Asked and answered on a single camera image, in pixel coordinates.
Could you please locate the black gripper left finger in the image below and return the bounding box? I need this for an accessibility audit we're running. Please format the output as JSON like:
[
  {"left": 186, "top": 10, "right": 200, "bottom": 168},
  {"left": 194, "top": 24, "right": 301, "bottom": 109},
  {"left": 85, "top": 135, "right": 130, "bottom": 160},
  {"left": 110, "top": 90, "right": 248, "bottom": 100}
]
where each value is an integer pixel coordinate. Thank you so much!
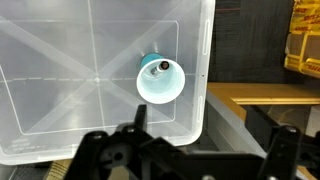
[{"left": 71, "top": 104, "right": 151, "bottom": 180}]

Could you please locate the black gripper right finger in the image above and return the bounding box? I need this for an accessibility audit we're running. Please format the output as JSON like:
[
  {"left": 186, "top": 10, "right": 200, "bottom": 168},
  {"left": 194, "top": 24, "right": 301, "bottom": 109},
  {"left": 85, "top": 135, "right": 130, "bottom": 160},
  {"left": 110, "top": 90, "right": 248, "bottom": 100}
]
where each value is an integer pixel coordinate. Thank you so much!
[{"left": 259, "top": 123, "right": 320, "bottom": 180}]

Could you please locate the dark marker with white label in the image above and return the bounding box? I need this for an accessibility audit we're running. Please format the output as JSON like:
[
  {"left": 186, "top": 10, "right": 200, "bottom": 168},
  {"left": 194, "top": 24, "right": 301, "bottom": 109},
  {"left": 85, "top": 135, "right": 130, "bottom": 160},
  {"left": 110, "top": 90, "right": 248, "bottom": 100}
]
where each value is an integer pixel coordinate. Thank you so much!
[{"left": 150, "top": 60, "right": 170, "bottom": 76}]

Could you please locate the blue paper cup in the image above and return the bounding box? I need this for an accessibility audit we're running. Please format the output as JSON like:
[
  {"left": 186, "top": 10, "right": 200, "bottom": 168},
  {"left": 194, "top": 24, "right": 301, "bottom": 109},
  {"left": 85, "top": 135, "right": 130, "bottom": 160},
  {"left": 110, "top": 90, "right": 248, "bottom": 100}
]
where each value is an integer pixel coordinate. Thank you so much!
[{"left": 135, "top": 51, "right": 186, "bottom": 105}]

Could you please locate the large clear plastic storage bin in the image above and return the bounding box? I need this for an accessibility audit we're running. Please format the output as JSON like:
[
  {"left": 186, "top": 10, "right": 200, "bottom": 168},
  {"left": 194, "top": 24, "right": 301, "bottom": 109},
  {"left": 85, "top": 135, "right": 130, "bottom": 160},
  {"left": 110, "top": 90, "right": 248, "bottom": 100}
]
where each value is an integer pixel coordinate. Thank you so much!
[{"left": 0, "top": 0, "right": 216, "bottom": 166}]

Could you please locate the yellow taped cardboard box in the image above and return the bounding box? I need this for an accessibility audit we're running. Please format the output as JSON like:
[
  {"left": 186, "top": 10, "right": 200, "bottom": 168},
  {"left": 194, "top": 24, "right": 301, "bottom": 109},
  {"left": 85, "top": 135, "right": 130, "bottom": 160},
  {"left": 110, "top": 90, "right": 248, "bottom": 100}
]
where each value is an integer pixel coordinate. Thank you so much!
[{"left": 283, "top": 0, "right": 320, "bottom": 79}]

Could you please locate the grey metal door frame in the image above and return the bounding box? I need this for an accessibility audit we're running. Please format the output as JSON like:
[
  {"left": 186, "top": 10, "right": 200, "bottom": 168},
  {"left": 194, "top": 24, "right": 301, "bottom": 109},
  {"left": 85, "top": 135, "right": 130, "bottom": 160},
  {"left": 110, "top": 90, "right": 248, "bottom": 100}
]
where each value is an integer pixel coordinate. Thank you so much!
[{"left": 201, "top": 90, "right": 268, "bottom": 158}]

